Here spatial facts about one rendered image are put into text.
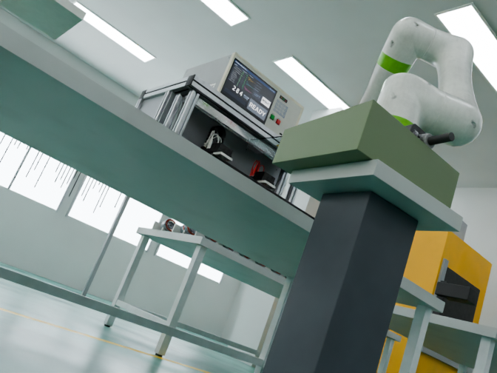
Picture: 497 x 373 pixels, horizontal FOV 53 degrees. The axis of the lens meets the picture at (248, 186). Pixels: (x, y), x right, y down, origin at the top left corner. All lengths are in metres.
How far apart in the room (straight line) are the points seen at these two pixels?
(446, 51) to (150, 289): 7.81
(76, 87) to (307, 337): 0.83
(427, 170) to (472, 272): 4.64
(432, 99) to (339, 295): 0.60
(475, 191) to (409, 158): 6.58
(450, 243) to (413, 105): 4.13
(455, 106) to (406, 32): 0.41
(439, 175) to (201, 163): 0.66
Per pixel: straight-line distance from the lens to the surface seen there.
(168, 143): 1.44
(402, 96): 1.42
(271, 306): 5.81
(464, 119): 1.47
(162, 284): 9.17
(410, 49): 1.80
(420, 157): 1.27
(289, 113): 2.27
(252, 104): 2.13
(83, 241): 8.47
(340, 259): 1.20
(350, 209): 1.24
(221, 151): 1.91
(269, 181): 2.05
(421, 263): 5.44
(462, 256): 5.70
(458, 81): 1.63
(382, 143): 1.18
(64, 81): 1.35
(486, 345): 2.85
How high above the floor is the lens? 0.30
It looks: 15 degrees up
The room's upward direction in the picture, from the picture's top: 21 degrees clockwise
